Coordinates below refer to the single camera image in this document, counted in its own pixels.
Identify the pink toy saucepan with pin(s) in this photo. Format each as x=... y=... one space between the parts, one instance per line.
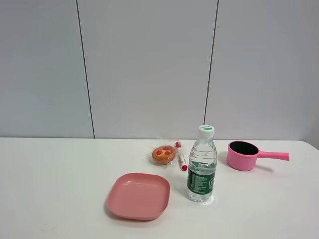
x=243 y=155

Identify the wrapped pastry with red dots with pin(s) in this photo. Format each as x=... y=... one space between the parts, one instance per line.
x=163 y=153

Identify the red and white marker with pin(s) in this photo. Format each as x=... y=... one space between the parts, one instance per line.
x=181 y=158

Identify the pink square plate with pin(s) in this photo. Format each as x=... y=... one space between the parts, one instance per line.
x=139 y=196

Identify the clear water bottle green label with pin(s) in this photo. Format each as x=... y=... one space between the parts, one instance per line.
x=202 y=165

